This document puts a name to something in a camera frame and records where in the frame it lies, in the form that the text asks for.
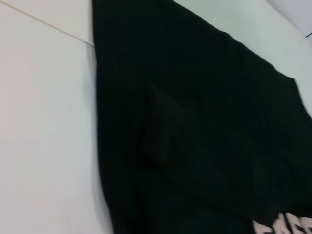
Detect black t-shirt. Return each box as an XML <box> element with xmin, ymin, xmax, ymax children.
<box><xmin>91</xmin><ymin>0</ymin><xmax>312</xmax><ymax>234</ymax></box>

